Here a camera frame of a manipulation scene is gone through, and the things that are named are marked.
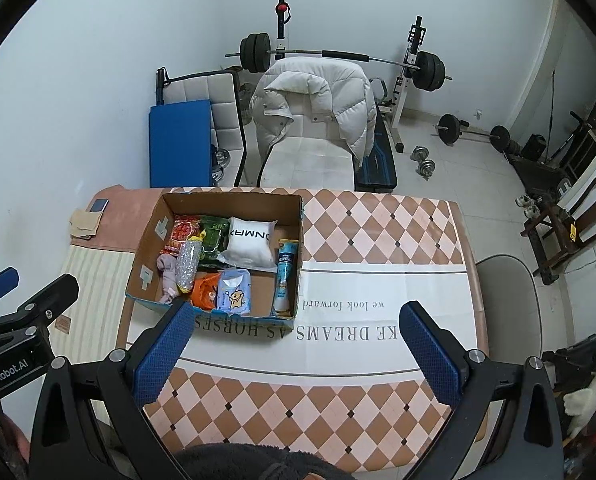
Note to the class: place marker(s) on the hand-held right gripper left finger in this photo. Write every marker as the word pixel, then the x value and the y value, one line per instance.
pixel 162 355

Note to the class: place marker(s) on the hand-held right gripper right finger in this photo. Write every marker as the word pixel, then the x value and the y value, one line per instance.
pixel 430 355

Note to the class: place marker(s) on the grey pink cloth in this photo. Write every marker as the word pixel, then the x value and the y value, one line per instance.
pixel 167 280

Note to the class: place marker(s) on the orange snack packet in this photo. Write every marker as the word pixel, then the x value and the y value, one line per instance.
pixel 205 292

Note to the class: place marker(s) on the silver glitter packet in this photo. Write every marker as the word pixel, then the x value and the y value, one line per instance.
pixel 187 265

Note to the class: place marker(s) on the light blue tissue packet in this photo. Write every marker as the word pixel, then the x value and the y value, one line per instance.
pixel 233 292

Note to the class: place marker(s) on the cardboard box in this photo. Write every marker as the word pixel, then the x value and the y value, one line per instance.
pixel 260 295

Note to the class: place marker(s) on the red snack packet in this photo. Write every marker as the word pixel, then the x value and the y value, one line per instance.
pixel 180 232

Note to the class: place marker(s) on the green snack packet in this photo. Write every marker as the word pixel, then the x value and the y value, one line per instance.
pixel 215 240

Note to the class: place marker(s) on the white pillow packet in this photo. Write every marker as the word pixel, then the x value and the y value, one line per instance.
pixel 250 245

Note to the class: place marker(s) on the blue white tube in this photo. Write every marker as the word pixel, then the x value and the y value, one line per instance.
pixel 285 280

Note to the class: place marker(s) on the striped beige mat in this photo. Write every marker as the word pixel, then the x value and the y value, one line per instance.
pixel 97 290

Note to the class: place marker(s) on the tan cloth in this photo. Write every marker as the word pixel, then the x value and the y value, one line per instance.
pixel 85 224

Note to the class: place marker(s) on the smartphone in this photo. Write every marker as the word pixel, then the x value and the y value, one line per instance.
pixel 99 205

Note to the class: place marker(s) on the checkered tablecloth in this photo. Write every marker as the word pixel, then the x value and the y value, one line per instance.
pixel 328 410

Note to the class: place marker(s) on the dark fleece clothing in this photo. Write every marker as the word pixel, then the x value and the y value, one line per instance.
pixel 263 462

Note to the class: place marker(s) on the white plush toy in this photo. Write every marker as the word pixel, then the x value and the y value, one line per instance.
pixel 585 400

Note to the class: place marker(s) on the white shoe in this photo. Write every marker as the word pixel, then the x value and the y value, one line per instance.
pixel 521 200
pixel 530 211

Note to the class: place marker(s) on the chrome dumbbell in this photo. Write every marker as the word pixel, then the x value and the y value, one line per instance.
pixel 426 169
pixel 419 153

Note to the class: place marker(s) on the blue folded mat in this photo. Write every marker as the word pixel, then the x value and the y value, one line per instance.
pixel 177 145

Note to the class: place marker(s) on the black weight bench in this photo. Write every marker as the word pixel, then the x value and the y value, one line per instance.
pixel 378 160

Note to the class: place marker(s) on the stack of black weight plates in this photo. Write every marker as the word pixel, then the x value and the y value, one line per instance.
pixel 514 148

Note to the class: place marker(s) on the dark wooden chair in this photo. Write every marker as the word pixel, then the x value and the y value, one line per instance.
pixel 595 200

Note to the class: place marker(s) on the short barbell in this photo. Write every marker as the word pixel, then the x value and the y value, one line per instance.
pixel 448 127

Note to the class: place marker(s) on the black bag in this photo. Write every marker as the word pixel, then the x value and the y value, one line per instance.
pixel 534 147

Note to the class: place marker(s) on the white puffer jacket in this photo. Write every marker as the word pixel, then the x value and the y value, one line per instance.
pixel 318 95

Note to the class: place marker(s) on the white barbell rack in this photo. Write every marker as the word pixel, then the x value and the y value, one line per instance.
pixel 412 42

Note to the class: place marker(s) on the long barbell with black plates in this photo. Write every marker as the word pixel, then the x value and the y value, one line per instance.
pixel 343 54

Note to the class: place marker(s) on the white padded chair black frame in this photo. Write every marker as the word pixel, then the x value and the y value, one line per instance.
pixel 222 105

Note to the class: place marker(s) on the black exercise equipment frame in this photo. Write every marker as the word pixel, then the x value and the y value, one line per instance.
pixel 575 142

